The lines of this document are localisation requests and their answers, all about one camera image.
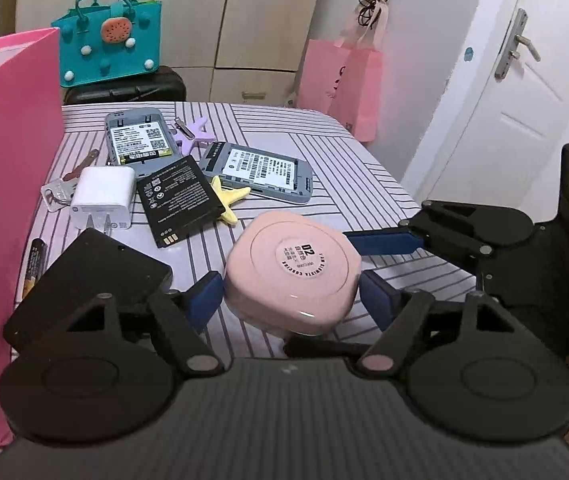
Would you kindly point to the grey pocket router yellow strip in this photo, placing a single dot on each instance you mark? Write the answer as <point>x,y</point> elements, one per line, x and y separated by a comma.
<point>137,137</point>

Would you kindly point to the black phone battery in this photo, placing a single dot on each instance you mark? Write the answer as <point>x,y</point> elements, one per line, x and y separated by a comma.
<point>179,200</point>

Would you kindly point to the yellow starfish toy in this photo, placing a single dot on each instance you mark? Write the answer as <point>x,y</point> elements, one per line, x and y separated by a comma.
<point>229,201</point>

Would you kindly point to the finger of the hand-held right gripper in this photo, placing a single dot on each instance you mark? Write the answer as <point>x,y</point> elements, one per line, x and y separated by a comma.
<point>384,241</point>

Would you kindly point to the black flat power bank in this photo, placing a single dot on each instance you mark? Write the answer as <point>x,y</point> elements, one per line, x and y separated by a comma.
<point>94,270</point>

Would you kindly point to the pink tote bag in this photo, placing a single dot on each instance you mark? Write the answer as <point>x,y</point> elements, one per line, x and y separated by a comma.
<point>349,85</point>

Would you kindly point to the pink storage box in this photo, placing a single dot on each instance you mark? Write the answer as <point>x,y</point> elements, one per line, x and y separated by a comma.
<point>4,160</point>

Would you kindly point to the purple starfish toy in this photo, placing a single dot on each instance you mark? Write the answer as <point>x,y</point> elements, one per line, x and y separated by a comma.
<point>198,136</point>

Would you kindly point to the pink round case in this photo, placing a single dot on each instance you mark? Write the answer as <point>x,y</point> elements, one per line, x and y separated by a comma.
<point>289,280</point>

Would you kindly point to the white door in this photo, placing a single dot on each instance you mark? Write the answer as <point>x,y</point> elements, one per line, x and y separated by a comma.
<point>539,110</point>

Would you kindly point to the black suitcase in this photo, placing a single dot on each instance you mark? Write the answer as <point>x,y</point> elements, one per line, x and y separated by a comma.
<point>134,87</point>

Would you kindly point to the black gold AA battery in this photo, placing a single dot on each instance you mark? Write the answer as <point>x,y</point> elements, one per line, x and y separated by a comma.
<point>34,265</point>

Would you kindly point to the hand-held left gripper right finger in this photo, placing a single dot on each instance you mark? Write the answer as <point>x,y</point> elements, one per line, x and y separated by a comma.
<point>377,294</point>

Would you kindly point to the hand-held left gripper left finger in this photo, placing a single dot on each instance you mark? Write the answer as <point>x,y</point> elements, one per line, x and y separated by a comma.
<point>207,296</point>

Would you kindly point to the white charger plug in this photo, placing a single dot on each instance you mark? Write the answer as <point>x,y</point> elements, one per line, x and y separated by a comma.
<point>102,192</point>

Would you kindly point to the teal felt handbag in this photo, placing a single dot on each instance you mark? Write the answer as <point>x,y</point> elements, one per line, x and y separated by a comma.
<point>94,67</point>

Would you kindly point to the beige wardrobe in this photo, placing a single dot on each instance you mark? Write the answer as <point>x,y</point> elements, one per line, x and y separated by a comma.
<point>264,10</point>

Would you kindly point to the small silver metal clip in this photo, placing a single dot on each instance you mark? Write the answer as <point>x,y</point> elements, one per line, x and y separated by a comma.
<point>182,125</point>

